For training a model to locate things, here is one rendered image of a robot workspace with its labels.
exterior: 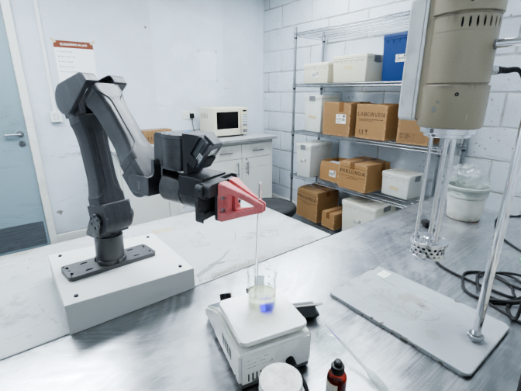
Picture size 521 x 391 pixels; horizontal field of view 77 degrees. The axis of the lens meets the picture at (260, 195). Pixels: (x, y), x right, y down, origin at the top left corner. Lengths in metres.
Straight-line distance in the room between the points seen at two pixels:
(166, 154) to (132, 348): 0.36
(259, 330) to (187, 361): 0.16
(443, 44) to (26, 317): 0.94
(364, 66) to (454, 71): 2.18
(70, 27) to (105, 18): 0.30
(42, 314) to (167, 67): 3.06
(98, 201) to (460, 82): 0.71
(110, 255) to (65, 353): 0.22
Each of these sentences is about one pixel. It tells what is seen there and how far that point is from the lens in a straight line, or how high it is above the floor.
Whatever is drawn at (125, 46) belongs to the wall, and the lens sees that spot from 3.55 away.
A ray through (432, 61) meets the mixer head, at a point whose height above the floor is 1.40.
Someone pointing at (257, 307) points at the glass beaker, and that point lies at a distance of 0.59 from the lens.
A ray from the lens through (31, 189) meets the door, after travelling 3.46.
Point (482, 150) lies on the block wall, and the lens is 2.81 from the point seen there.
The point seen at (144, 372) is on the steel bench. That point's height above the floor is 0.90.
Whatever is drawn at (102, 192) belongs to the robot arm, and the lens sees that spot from 0.78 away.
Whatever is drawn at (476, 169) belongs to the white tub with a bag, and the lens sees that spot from 1.38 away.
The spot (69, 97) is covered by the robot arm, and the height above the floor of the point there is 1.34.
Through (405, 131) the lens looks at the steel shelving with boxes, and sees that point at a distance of 2.62.
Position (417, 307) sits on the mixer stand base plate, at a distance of 0.82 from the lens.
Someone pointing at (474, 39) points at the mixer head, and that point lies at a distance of 0.64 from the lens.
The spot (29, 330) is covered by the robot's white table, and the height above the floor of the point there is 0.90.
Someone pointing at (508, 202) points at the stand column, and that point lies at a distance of 0.66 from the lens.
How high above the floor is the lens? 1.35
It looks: 17 degrees down
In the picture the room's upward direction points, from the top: straight up
